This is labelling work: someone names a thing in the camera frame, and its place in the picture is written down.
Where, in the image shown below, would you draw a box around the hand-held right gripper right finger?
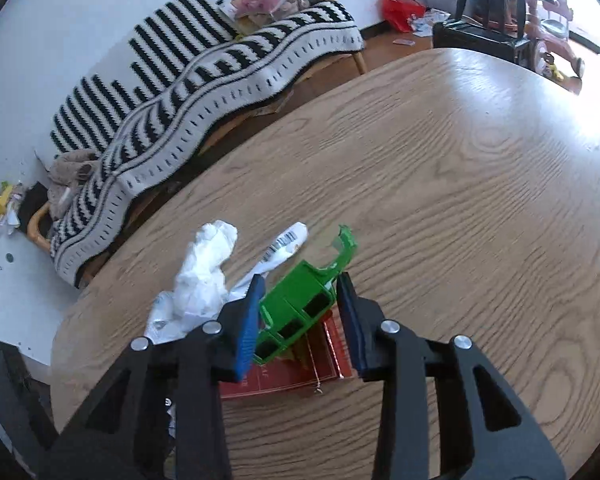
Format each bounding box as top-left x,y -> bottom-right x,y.
336,272 -> 568,480

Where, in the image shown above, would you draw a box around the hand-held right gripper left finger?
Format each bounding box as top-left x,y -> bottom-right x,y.
40,275 -> 267,480

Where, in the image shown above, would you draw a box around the green plastic tray packaging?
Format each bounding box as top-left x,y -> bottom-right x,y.
252,225 -> 358,366

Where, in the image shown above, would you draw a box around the red flat box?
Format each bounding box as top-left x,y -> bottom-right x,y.
220,310 -> 358,401

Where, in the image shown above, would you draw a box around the crumpled white paper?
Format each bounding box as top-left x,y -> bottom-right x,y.
144,220 -> 240,347

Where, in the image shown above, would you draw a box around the white barcode paper strip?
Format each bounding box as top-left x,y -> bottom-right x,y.
230,221 -> 309,303

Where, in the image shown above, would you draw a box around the white cabinet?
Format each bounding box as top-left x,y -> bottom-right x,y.
0,227 -> 81,367

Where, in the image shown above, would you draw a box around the beige plush cloth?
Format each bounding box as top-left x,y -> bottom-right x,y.
47,149 -> 101,221

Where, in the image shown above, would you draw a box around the dark object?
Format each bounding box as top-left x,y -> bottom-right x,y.
0,342 -> 58,478

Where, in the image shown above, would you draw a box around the wooden sofa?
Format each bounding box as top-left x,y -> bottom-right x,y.
27,0 -> 370,281

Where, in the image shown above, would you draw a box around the clutter of small bottles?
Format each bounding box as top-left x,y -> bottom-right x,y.
0,175 -> 28,253

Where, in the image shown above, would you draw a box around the scattered white papers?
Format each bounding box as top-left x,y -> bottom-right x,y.
394,9 -> 452,46

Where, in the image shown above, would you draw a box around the red plastic bag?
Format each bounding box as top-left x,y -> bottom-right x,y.
382,0 -> 427,34

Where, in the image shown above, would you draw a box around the black wooden chair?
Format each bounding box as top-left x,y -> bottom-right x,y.
432,0 -> 535,67

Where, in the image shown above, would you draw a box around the pink toy ride car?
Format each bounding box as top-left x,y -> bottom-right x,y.
524,0 -> 587,82

